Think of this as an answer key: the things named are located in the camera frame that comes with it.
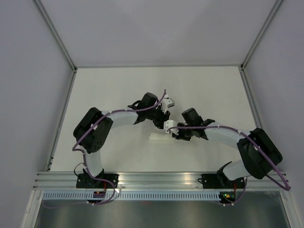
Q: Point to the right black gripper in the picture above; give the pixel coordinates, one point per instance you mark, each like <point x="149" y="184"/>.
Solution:
<point x="180" y="137"/>

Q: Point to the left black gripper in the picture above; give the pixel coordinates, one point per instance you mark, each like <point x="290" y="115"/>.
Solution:
<point x="164" y="117"/>

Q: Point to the white cloth napkin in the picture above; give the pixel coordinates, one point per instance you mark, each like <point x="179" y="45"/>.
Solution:
<point x="160" y="137"/>

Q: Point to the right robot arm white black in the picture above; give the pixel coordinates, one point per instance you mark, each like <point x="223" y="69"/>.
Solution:
<point x="258" y="153"/>

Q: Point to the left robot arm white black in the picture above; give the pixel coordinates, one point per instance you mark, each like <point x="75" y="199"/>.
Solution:
<point x="93" y="130"/>

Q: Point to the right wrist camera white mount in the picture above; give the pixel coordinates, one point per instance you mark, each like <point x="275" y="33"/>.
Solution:
<point x="170" y="126"/>

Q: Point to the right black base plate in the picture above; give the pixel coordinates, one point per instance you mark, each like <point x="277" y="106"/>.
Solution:
<point x="216" y="182"/>

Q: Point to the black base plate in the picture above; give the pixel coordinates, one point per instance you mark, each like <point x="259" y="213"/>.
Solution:
<point x="216" y="182"/>
<point x="86" y="182"/>

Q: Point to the white slotted cable duct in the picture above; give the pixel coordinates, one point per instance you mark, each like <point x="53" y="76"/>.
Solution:
<point x="133" y="195"/>

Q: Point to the back aluminium frame bar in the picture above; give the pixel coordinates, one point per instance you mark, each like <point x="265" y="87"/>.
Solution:
<point x="159" y="65"/>

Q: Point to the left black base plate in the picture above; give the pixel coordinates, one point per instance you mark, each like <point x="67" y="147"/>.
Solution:
<point x="86" y="182"/>

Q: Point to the left aluminium frame post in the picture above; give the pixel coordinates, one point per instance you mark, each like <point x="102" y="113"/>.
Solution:
<point x="54" y="33"/>

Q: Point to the aluminium frame post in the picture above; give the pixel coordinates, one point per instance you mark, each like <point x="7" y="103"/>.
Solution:
<point x="266" y="24"/>
<point x="54" y="33"/>

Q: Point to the front aluminium rail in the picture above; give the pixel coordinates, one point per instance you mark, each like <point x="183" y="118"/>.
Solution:
<point x="129" y="181"/>

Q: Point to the right aluminium frame post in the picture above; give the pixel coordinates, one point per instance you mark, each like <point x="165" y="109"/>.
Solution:
<point x="266" y="24"/>

